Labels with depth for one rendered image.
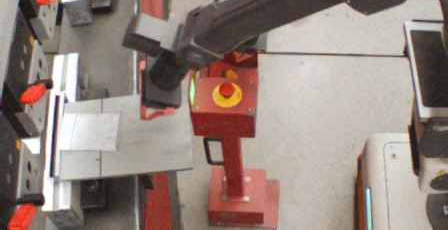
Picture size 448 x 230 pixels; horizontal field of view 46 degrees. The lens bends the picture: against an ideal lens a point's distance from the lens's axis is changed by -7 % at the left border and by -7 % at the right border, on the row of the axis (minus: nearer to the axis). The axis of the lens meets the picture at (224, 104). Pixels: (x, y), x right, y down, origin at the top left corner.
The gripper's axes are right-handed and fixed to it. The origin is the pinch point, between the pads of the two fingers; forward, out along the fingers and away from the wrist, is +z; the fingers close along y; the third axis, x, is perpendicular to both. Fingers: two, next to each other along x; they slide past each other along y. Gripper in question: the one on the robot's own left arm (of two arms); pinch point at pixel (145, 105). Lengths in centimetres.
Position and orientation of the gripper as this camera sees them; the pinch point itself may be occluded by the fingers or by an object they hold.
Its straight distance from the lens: 105.6
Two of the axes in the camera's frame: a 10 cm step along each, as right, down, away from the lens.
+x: 8.8, 1.9, 4.3
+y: 0.8, 8.3, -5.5
